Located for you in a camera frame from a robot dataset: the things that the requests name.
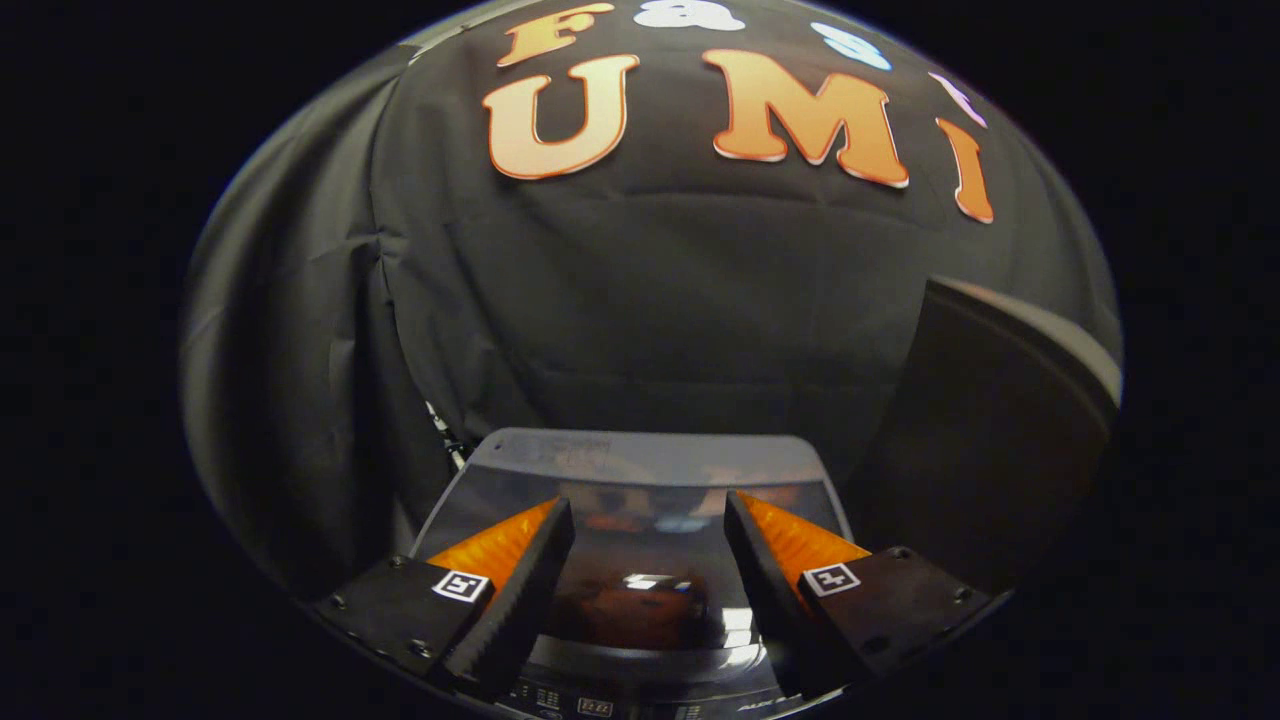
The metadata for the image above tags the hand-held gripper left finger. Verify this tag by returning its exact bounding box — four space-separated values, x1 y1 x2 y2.
318 497 576 701

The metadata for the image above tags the yellow polo shirt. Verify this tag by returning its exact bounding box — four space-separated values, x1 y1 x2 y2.
548 572 723 653

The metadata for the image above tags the grey washing machine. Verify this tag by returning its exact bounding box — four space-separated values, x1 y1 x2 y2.
415 428 861 720

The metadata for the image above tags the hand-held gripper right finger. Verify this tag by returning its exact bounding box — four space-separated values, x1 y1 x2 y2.
724 490 991 698

